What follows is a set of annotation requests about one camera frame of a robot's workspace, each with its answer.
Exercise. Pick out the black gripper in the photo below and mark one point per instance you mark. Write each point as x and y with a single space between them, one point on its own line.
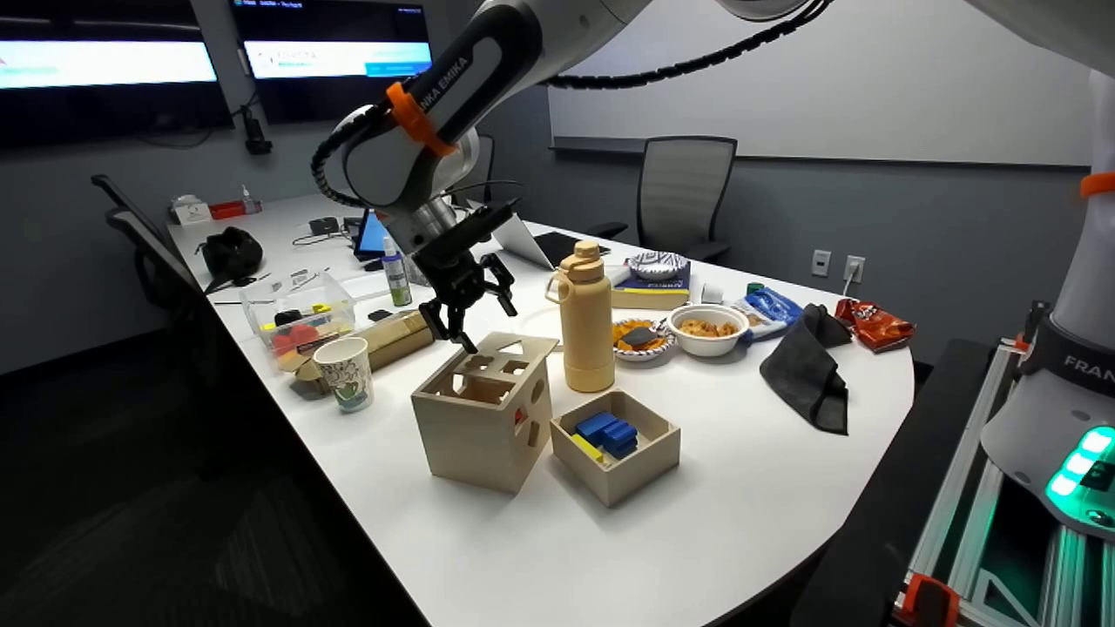
454 276

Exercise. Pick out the wooden block toy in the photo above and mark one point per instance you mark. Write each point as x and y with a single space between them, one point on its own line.
508 352

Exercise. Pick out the long wooden box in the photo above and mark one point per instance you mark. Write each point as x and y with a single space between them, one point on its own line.
397 341

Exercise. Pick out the wooden shape sorter box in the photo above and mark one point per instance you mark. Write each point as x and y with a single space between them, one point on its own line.
466 447

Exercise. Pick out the white and red box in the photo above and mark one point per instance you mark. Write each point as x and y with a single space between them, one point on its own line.
192 212

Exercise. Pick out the plain white plate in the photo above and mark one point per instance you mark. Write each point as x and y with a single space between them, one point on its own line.
541 319

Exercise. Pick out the small green label bottle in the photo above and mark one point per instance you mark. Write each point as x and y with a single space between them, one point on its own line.
400 282

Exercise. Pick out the grey laptop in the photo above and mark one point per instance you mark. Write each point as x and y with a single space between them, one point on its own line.
545 244

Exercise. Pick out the tan water bottle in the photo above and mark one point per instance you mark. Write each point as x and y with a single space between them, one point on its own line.
587 334

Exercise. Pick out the tablet with blue screen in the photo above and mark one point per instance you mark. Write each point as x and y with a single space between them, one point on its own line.
376 236

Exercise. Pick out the printed paper cup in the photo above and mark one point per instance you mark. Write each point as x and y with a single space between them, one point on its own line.
348 371

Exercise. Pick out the orange chips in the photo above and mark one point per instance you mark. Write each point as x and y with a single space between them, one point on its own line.
630 329

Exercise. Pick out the silver foil wrapped item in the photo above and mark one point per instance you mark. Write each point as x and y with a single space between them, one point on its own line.
642 341

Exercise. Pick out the blue block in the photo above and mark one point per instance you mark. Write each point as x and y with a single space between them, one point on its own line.
595 426
623 442

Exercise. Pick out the blue and yellow book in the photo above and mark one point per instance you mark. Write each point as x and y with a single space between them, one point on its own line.
649 299

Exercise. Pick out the clear plastic container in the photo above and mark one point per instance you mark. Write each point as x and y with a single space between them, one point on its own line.
299 299

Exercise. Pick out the yellow block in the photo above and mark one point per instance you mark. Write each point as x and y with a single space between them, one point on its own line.
587 451

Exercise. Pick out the blue patterned paper bowl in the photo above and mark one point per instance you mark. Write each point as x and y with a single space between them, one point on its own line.
658 268

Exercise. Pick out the red block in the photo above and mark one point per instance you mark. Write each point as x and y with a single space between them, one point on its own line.
299 341

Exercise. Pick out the small brown round object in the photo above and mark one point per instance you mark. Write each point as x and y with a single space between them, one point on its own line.
308 383

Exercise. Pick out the shallow wooden tray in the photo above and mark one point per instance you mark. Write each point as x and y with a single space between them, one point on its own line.
641 466

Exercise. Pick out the white bowl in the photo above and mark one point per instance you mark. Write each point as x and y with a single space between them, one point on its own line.
704 344

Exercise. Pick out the orange pretzel snacks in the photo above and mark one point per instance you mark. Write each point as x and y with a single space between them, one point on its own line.
710 325

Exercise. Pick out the small white cup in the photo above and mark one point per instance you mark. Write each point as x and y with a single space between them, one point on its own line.
711 296

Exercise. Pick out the grey mesh office chair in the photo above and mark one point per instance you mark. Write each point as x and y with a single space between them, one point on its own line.
684 192

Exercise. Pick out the black bag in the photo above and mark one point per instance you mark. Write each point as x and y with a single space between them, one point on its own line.
233 255

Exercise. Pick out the blue snack pouch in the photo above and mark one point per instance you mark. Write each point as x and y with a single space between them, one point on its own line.
772 307

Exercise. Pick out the black cloth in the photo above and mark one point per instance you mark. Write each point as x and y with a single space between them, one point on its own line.
803 378

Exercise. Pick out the dark office chair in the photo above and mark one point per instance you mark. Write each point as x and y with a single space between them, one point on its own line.
143 238

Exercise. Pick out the red snack bag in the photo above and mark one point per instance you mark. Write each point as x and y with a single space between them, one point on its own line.
875 325

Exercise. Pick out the whiteboard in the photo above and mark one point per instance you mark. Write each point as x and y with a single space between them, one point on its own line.
884 82

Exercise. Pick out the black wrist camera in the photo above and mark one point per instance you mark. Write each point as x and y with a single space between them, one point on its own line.
484 227

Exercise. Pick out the wall display screen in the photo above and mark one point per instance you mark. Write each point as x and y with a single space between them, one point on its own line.
336 58
107 66

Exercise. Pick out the grey camera pole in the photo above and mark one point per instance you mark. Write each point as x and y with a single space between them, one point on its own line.
240 82

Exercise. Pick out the white wall outlet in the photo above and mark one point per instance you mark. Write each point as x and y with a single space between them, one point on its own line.
819 262
854 270

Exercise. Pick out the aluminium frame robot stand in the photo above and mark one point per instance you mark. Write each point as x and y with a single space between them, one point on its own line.
965 509

